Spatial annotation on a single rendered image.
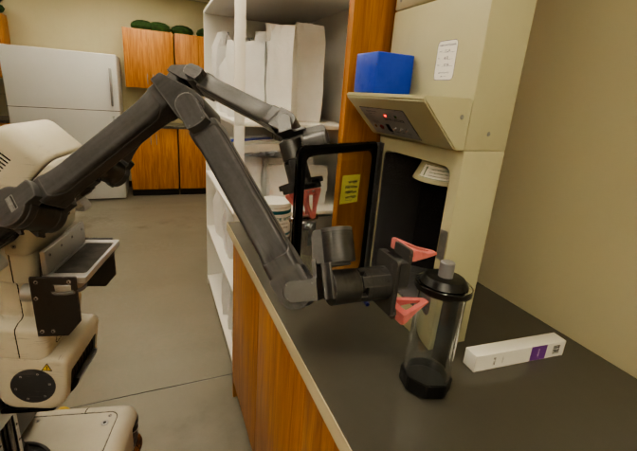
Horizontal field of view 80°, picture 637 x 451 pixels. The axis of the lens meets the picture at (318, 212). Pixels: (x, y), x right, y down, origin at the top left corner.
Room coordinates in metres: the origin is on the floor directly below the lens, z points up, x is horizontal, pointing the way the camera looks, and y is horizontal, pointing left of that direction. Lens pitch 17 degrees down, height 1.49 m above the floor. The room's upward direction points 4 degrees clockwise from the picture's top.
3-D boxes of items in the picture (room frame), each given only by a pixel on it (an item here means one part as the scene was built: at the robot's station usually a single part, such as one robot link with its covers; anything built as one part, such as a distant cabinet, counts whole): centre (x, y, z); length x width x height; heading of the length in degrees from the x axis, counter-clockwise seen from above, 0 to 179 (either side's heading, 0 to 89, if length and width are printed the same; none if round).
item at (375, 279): (0.59, -0.11, 1.19); 0.07 x 0.07 x 0.10; 23
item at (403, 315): (0.62, -0.17, 1.16); 0.09 x 0.07 x 0.07; 113
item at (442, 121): (0.89, -0.17, 1.46); 0.32 x 0.11 x 0.10; 24
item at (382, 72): (0.98, -0.13, 1.56); 0.10 x 0.10 x 0.09; 24
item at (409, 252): (0.62, -0.17, 1.23); 0.09 x 0.07 x 0.07; 113
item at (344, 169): (0.94, -0.04, 1.19); 0.30 x 0.01 x 0.40; 139
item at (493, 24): (0.97, -0.33, 1.33); 0.32 x 0.25 x 0.77; 24
